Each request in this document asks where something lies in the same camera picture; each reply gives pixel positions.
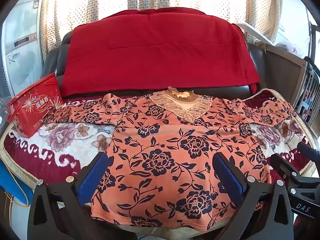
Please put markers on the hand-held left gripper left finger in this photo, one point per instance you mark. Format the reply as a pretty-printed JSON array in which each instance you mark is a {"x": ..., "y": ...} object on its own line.
[{"x": 93, "y": 176}]

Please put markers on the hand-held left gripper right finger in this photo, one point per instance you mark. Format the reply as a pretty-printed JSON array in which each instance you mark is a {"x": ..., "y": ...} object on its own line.
[{"x": 228, "y": 177}]

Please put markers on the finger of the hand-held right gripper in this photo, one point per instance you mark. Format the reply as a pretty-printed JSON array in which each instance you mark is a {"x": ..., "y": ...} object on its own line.
[
  {"x": 285, "y": 165},
  {"x": 310, "y": 150}
]

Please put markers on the orange floral shirt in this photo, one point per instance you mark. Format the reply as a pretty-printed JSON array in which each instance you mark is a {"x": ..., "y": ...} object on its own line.
[{"x": 180, "y": 155}]

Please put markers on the floral plush blanket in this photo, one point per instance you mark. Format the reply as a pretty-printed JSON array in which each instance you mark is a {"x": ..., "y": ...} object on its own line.
[{"x": 57, "y": 142}]

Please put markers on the wooden slatted crib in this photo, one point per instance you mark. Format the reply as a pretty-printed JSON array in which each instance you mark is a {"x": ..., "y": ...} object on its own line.
[{"x": 297, "y": 80}]

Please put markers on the blue bag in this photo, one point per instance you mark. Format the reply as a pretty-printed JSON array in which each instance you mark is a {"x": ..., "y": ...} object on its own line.
[{"x": 13, "y": 182}]

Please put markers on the red printed box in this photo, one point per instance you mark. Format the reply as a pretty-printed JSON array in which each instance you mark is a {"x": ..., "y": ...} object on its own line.
[{"x": 32, "y": 107}]

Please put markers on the dark leather sofa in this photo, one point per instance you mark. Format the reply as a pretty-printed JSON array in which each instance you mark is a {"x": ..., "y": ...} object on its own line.
[{"x": 257, "y": 60}]

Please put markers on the red blanket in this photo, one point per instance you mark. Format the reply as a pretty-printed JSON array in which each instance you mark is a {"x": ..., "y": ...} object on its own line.
[{"x": 157, "y": 52}]

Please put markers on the white refrigerator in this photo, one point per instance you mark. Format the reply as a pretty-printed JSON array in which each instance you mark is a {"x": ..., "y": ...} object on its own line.
[{"x": 21, "y": 42}]

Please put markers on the dotted cream curtain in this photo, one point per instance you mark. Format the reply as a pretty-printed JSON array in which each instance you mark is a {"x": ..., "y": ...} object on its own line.
[{"x": 105, "y": 0}]

